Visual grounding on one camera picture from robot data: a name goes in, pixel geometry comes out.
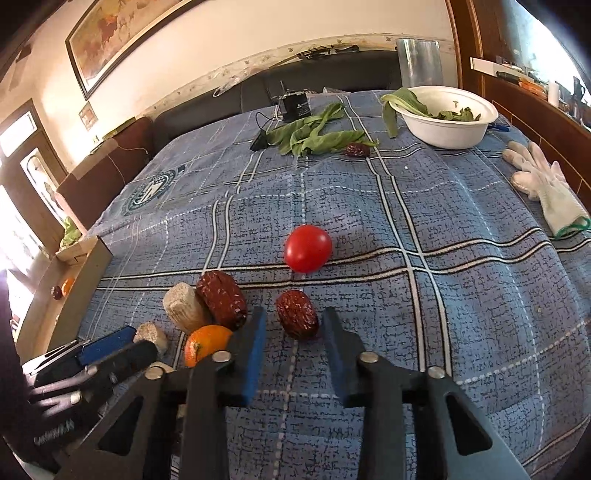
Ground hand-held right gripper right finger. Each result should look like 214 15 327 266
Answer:
322 307 532 480

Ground green vegetable bunch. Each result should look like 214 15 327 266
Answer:
60 217 84 247

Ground framed wall painting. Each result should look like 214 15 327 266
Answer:
65 0 208 101

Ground wooden shelf unit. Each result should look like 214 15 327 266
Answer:
450 0 591 222

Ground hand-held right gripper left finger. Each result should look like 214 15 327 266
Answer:
55 306 269 480

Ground green vegetable leaf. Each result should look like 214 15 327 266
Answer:
266 102 345 156
295 130 380 157
380 88 439 138

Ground small red date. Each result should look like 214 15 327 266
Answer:
276 290 320 341

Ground black electronic device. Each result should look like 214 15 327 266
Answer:
280 91 311 122

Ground green leaf pieces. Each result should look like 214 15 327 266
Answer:
434 107 482 123

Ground blue plaid blanket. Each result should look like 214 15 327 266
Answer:
76 89 591 480

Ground white work glove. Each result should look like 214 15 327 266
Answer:
502 141 591 240

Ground cardboard box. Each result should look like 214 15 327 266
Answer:
14 235 114 342

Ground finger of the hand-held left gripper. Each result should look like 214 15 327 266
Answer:
22 325 137 386
30 340 158 416

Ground wooden door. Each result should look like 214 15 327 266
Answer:
0 99 70 259

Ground large red date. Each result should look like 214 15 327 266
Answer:
196 271 248 331

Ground red tomato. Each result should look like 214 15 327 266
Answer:
283 224 333 273

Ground brown wooden cabinet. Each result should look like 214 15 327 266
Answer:
55 116 155 232

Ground clear plastic roll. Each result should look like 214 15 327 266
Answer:
396 38 445 88

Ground long beige corn cob piece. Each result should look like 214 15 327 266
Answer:
163 282 213 334

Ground white bowl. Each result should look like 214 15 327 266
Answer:
401 85 499 149

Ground short beige corn cob piece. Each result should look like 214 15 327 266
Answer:
133 322 170 356

